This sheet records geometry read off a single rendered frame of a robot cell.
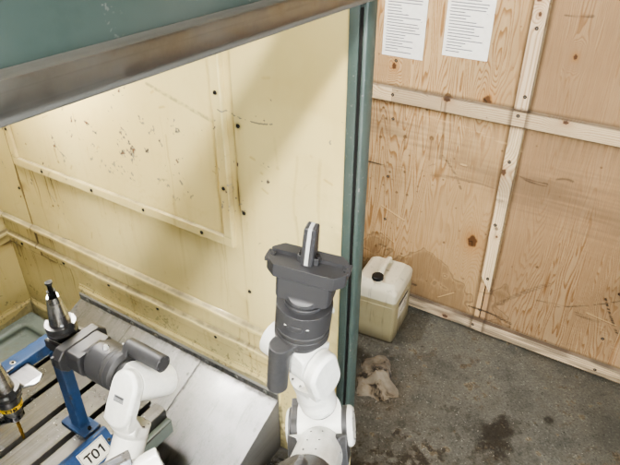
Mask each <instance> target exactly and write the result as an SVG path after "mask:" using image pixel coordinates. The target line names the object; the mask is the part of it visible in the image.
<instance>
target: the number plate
mask: <svg viewBox="0 0 620 465"><path fill-rule="evenodd" d="M109 450H110V446H109V444H108V443H107V442H106V440H105V439H104V438H103V436H102V435H100V436H99V437H98V438H97V439H95V440H94V441H93V442H92V443H91V444H90V445H89V446H87V447H86V448H85V449H84V450H83V451H81V452H80V453H79V454H78V455H77V456H76V458H77V459H78V461H79V462H80V463H81V465H98V464H99V463H100V462H101V461H103V460H104V459H105V458H106V457H107V456H108V453H109Z"/></svg>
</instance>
